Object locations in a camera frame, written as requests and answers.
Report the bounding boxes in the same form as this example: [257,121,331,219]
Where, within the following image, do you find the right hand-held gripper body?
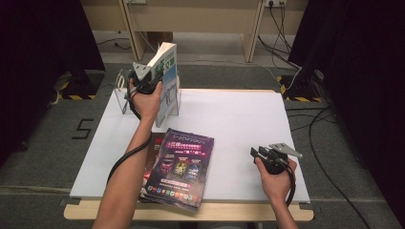
[258,142,304,176]

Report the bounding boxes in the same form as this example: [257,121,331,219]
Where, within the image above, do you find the black power cable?
[268,3,292,55]
[257,35,302,71]

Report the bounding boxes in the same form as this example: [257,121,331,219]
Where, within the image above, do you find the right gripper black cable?
[284,161,297,207]

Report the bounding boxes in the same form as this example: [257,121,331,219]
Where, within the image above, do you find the person's left hand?
[128,78,164,121]

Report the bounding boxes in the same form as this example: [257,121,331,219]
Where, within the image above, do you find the long black floor cable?
[308,108,372,229]

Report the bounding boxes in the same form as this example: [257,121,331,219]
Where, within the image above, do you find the black curtain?
[0,0,106,166]
[288,0,405,220]

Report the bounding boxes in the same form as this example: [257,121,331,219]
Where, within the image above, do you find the beige wooden desk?
[80,0,309,64]

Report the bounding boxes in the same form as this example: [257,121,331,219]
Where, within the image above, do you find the black stand base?
[60,70,106,98]
[281,68,323,99]

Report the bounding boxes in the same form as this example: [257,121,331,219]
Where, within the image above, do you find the dark magazine with red patch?
[138,132,168,204]

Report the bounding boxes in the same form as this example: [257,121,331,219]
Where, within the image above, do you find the light wooden table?
[63,89,314,222]

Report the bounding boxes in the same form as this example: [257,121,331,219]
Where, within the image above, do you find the purple magazine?
[141,128,215,214]

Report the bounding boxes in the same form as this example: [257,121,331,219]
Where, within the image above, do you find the clear acrylic magazine rack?
[114,69,183,118]

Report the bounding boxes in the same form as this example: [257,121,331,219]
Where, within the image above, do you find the thick white magazine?
[146,42,179,128]

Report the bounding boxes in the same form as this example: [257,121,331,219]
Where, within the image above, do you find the white table cover sheet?
[69,89,311,204]

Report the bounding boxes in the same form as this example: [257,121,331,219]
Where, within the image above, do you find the person's right hand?
[254,156,298,204]

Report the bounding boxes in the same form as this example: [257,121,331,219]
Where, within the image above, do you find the yellow black hazard tape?
[276,75,323,103]
[58,80,96,101]

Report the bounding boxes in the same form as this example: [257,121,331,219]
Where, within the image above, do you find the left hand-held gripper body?
[127,61,161,95]

